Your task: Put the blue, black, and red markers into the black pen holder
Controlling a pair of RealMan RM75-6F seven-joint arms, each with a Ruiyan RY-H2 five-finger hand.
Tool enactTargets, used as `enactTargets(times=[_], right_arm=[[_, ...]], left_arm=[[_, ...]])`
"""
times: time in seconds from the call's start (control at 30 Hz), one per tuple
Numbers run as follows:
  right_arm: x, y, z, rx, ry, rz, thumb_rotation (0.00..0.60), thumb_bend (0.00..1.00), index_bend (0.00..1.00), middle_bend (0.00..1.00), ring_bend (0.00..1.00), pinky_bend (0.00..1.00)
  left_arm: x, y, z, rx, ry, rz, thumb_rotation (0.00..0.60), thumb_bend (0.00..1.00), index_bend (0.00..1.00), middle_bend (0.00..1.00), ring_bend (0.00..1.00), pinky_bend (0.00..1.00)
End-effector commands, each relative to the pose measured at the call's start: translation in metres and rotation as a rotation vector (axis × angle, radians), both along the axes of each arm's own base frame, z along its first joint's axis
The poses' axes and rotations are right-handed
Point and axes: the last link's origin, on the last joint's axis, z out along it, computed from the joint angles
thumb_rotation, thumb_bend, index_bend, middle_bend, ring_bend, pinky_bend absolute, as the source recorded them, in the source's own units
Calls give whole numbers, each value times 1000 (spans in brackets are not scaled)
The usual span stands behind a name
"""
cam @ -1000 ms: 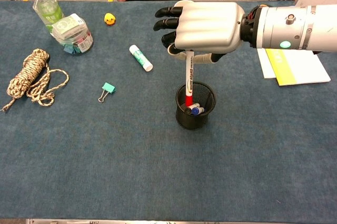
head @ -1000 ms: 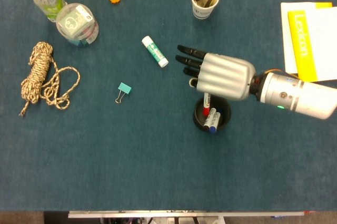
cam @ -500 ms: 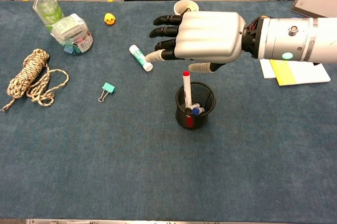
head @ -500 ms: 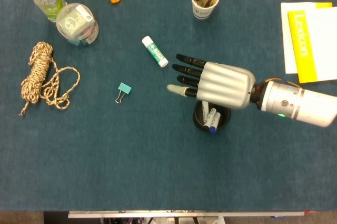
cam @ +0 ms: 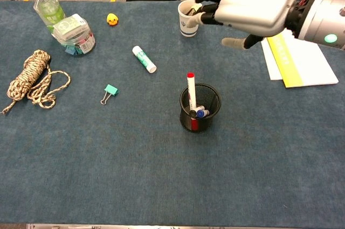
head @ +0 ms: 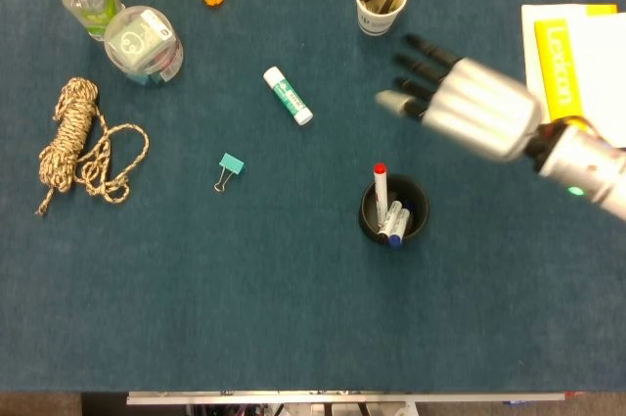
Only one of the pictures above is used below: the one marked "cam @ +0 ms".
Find blue marker pen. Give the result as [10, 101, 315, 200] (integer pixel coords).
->
[196, 106, 210, 119]

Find blue felt table cloth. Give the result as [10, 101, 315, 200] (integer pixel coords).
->
[0, 0, 345, 226]

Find white green glue stick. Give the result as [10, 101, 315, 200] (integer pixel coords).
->
[132, 45, 157, 74]

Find red marker pen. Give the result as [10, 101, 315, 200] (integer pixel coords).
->
[186, 72, 199, 130]

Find white paper sheet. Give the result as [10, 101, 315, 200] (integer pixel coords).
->
[260, 39, 283, 81]

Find teal binder clip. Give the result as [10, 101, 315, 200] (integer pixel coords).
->
[100, 84, 120, 106]

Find beige braided rope bundle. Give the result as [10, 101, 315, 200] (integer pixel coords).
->
[1, 49, 72, 115]

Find clear plastic water bottle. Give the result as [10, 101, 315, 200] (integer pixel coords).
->
[29, 0, 67, 34]

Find binder clips in cup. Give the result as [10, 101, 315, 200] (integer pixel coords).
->
[183, 4, 201, 16]

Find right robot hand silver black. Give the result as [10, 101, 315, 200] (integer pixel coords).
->
[187, 0, 296, 50]

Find white paper cup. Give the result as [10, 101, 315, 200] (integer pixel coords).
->
[177, 0, 202, 37]

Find yellow rubber duck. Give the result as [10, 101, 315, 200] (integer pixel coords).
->
[106, 13, 120, 27]

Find clear plastic clip jar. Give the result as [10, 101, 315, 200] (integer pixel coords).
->
[53, 13, 96, 58]

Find black mesh pen cup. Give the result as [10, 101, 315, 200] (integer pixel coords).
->
[180, 83, 222, 134]

